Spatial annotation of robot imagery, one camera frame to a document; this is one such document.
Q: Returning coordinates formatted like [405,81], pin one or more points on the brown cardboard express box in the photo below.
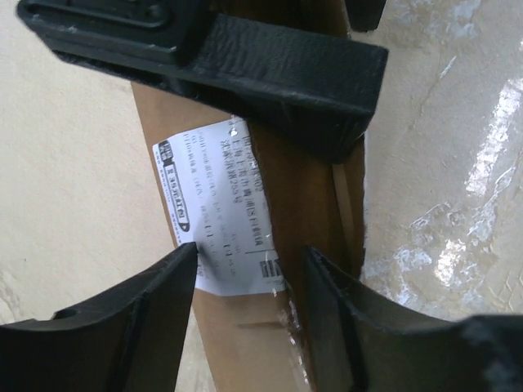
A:
[246,343]

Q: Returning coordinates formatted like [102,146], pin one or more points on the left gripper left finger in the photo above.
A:
[130,337]

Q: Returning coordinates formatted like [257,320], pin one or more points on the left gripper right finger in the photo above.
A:
[362,341]

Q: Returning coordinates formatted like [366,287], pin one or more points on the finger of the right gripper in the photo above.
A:
[364,15]
[318,90]

